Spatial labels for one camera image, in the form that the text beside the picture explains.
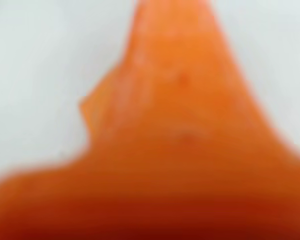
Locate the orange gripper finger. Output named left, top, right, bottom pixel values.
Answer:
left=0, top=0, right=300, bottom=240

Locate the orange paper wad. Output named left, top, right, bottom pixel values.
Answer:
left=78, top=63, right=123, bottom=151

